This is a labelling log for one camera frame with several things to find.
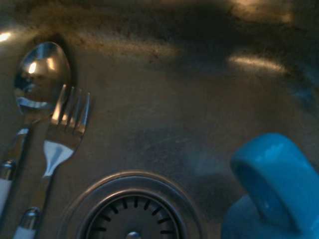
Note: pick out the teal ceramic mug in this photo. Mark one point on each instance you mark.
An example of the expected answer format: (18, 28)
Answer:
(269, 179)

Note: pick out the stainless steel double sink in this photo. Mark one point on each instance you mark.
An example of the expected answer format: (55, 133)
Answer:
(174, 107)

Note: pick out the metal drain strainer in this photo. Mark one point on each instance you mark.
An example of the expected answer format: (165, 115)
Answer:
(132, 206)

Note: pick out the metal fork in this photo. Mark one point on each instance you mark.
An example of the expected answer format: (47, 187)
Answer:
(67, 139)

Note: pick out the metal spoon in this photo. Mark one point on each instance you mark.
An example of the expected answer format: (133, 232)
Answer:
(42, 74)

